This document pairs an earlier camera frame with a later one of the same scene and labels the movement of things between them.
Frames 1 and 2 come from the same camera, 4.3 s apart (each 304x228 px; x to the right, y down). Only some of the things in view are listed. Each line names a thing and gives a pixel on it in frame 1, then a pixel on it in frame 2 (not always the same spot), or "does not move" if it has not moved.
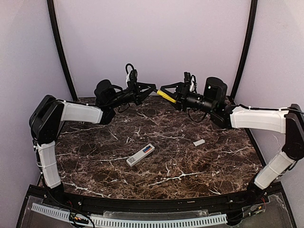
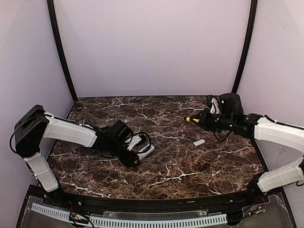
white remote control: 138,156 does not move
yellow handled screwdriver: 159,92 to 188,119
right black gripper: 181,95 to 206,119
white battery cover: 199,142 does not move
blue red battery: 147,149 does not move
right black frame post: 247,47 does not move
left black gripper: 137,92 to 126,155
